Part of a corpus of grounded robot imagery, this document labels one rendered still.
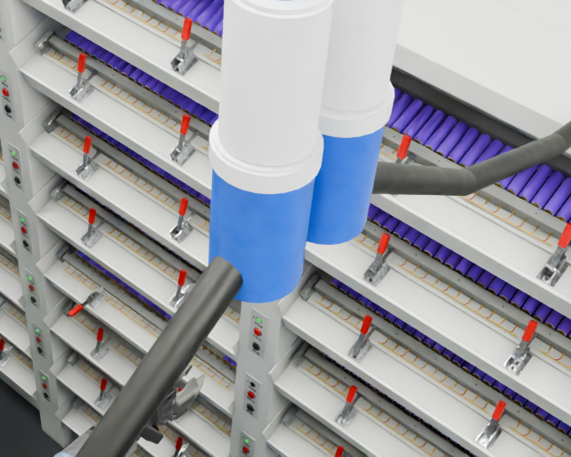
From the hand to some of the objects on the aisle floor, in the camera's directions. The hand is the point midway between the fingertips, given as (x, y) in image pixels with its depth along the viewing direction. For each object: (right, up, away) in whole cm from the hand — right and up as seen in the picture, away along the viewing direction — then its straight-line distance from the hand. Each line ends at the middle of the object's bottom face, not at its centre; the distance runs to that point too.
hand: (193, 375), depth 208 cm
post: (+12, -59, +58) cm, 84 cm away
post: (-42, -26, +87) cm, 100 cm away
